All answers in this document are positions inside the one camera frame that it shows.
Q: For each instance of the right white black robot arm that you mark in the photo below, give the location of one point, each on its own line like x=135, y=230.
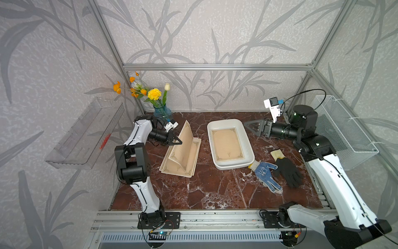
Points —
x=355, y=223

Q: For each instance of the white wire mesh basket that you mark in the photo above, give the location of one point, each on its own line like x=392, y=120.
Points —
x=353, y=146

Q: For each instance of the blue glass vase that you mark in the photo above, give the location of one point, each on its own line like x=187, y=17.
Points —
x=163, y=113

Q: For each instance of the black yellow work glove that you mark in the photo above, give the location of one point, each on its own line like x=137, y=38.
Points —
x=287, y=169

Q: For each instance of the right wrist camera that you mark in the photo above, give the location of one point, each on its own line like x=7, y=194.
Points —
x=273, y=104

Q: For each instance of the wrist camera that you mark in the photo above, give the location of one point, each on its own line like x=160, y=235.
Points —
x=172, y=124
x=273, y=104

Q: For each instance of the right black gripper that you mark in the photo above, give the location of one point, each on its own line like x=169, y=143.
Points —
x=262, y=125

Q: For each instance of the white plastic storage box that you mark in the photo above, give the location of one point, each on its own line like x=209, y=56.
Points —
x=244, y=142

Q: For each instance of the clear plastic wall shelf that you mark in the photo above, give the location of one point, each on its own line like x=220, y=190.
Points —
x=79, y=148

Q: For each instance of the blue dotted work glove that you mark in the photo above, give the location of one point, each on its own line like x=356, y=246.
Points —
x=263, y=171

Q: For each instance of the right circuit board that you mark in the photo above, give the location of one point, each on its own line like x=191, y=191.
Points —
x=290, y=236

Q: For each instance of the left circuit board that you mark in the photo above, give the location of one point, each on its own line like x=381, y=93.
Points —
x=159, y=235

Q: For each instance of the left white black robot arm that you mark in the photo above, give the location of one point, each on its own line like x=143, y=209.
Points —
x=134, y=167

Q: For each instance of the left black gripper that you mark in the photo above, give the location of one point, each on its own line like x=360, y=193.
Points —
x=168, y=139

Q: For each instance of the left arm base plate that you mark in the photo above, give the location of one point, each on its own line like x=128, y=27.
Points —
x=171, y=220

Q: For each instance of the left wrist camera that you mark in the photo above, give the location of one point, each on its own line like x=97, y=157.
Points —
x=172, y=124

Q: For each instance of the beige stationery sheet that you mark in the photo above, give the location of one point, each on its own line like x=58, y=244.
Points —
x=171, y=167
x=226, y=145
x=180, y=153

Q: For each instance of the red pen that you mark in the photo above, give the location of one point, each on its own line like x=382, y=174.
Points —
x=103, y=144

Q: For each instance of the yellow orange flower bouquet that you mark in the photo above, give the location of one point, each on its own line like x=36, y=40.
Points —
x=139, y=89

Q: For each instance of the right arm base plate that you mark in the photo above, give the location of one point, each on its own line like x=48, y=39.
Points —
x=271, y=220

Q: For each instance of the circuit board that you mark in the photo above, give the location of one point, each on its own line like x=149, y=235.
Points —
x=159, y=235
x=290, y=236

